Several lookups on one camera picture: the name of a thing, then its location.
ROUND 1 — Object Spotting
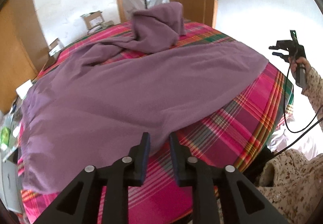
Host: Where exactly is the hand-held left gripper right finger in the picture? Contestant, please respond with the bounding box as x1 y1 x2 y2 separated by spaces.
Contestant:
170 133 289 224

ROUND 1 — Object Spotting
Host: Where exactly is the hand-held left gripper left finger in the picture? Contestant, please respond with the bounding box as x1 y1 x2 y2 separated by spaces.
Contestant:
33 132 151 224

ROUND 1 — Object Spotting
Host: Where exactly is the person's right forearm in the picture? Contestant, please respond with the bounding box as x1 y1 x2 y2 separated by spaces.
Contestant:
301 66 323 120

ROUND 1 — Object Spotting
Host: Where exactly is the person's right hand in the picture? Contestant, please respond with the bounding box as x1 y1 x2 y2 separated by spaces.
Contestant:
290 59 313 79

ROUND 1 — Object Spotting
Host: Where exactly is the plaid bed sheet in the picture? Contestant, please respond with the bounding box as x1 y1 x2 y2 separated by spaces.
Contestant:
18 18 294 224

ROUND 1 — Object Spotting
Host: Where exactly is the person's body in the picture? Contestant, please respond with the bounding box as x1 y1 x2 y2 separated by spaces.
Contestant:
255 148 323 224

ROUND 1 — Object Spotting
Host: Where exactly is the open green tissue pack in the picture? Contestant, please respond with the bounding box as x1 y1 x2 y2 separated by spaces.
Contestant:
16 80 33 99

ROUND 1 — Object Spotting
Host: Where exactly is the small white box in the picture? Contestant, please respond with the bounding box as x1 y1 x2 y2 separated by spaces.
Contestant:
48 38 63 57

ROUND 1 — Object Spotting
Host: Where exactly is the brown cardboard box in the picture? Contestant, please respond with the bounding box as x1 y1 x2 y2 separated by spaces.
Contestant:
81 11 104 30

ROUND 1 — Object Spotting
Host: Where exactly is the wooden wardrobe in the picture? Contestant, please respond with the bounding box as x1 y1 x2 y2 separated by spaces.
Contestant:
0 0 49 113

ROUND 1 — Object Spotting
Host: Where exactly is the black cable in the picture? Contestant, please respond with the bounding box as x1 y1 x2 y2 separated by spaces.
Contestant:
274 55 323 157

